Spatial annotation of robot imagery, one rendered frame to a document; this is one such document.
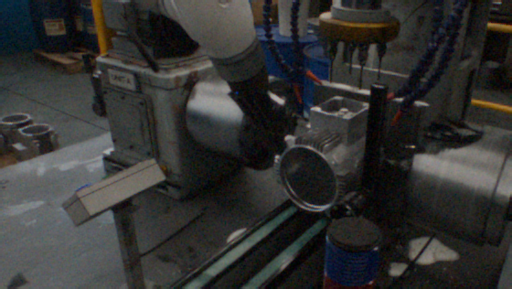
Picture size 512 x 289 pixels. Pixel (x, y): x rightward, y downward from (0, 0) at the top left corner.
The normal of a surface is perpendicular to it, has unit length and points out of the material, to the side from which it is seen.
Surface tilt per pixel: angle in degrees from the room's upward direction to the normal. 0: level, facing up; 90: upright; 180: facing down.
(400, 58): 90
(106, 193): 52
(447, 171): 58
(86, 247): 0
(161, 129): 89
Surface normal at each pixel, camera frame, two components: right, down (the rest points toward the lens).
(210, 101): -0.39, -0.19
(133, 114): -0.51, 0.39
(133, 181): 0.71, -0.32
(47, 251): 0.05, -0.88
